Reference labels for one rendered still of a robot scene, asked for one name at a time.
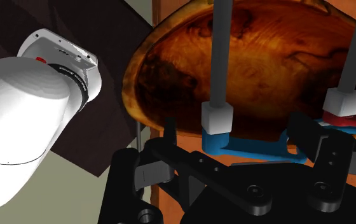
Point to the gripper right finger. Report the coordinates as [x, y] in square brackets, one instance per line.
[333, 167]

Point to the dark robot stand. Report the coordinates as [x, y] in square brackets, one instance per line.
[109, 37]

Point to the grey tool with blue head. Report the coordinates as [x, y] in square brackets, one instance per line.
[221, 46]

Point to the brown wooden bowl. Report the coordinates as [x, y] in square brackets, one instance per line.
[274, 62]

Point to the orange wooden table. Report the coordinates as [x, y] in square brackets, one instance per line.
[193, 143]

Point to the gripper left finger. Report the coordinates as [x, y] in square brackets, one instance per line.
[196, 164]

